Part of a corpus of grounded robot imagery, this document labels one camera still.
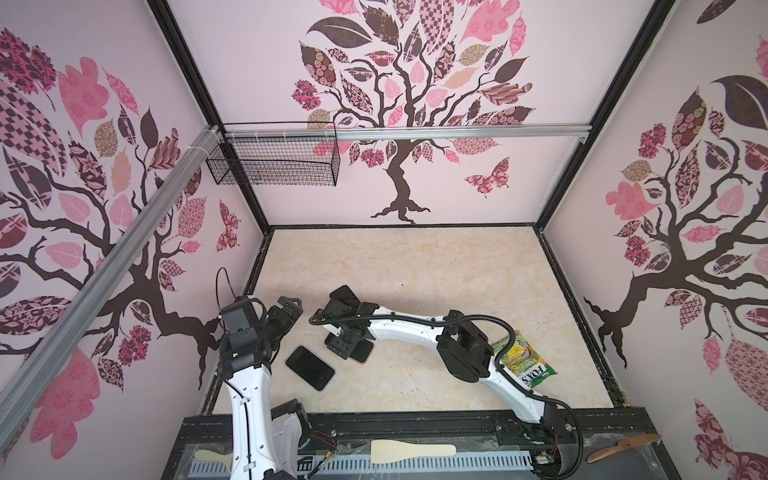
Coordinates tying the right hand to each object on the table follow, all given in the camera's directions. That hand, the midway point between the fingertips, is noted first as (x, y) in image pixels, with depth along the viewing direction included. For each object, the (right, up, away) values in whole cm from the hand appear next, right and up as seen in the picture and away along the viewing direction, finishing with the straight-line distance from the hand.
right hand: (340, 335), depth 91 cm
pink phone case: (+7, -3, -5) cm, 9 cm away
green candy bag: (+54, -5, -7) cm, 54 cm away
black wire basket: (-13, +58, +4) cm, 60 cm away
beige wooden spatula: (+15, -23, -19) cm, 33 cm away
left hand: (-10, +9, -12) cm, 18 cm away
